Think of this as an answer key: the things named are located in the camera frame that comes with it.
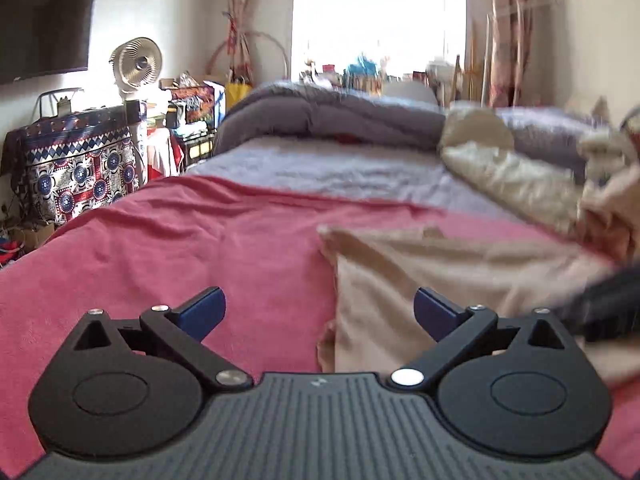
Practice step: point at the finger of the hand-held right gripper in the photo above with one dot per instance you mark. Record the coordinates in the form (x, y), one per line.
(600, 305)

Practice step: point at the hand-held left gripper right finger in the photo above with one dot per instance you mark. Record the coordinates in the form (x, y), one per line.
(435, 310)

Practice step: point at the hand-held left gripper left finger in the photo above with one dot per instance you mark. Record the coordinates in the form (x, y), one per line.
(205, 310)

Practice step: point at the beige long-sleeve shirt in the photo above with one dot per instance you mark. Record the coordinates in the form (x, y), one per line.
(450, 265)

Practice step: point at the pink blanket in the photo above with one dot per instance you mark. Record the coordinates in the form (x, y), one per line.
(175, 250)

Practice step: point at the beige pants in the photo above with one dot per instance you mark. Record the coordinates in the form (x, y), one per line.
(610, 205)

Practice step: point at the cream puffy jacket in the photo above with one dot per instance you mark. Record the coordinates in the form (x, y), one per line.
(510, 180)

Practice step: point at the lavender bed sheet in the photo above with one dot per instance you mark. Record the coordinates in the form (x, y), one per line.
(325, 170)

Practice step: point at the grey dotted pillow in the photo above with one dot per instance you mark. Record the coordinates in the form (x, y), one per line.
(545, 135)

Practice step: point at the colourful box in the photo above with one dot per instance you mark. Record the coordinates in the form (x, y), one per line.
(195, 105)

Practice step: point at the yellow bag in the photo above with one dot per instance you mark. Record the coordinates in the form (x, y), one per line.
(239, 96)

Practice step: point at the grey quilt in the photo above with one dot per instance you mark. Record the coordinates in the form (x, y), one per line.
(325, 115)

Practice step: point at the wooden easel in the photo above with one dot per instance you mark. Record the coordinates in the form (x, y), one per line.
(465, 80)

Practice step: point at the blue toy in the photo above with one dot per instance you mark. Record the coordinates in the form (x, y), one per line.
(362, 66)

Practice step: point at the white fan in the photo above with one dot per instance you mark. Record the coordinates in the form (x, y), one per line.
(137, 62)

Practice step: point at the pink hula hoop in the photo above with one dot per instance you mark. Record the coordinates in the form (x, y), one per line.
(280, 47)

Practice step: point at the pink patterned curtain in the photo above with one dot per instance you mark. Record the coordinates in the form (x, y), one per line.
(242, 20)
(510, 35)

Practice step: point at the black television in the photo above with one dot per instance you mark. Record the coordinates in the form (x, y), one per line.
(45, 25)

